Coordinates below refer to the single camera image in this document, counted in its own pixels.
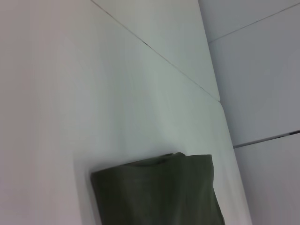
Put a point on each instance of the dark green FREE t-shirt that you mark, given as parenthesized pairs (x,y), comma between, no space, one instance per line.
(159,192)

